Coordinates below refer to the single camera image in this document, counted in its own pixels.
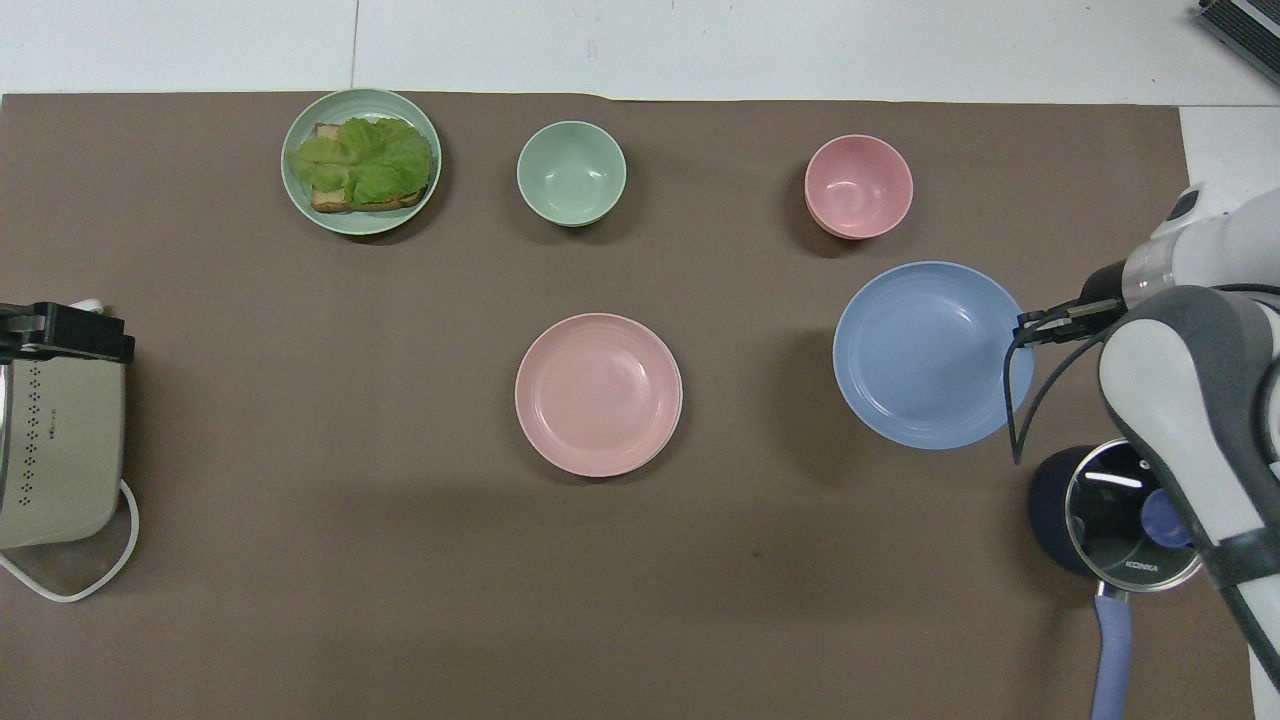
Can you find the green plate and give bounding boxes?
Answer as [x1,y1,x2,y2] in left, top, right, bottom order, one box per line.
[281,88,443,236]

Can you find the beige toaster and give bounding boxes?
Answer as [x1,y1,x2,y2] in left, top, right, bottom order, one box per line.
[0,355,128,549]

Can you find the white power cable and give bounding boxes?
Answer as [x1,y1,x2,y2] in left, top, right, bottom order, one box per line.
[0,478,141,604]

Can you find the green bowl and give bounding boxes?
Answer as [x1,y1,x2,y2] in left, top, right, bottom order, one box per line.
[516,120,628,228]

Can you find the glass pot lid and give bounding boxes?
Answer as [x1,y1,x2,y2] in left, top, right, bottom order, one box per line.
[1064,438,1206,594]

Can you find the pink bowl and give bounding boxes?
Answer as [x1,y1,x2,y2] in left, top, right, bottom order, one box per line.
[804,134,914,235]

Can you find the pink plate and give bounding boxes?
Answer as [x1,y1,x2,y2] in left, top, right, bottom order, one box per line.
[515,313,682,478]

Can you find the green lettuce leaf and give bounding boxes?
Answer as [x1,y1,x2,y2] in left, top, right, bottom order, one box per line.
[288,116,435,206]

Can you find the black cable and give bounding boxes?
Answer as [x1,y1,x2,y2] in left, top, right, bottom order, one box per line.
[1003,320,1107,467]

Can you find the dark blue pot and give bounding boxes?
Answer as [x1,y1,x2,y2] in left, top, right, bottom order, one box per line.
[1028,440,1206,720]

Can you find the blue plate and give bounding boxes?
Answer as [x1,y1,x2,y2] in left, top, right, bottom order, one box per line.
[832,261,1036,450]

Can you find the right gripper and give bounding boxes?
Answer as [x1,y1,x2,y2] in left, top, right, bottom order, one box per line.
[1018,260,1129,347]

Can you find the toasted bread slice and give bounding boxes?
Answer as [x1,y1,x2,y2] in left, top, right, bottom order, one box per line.
[310,123,432,214]

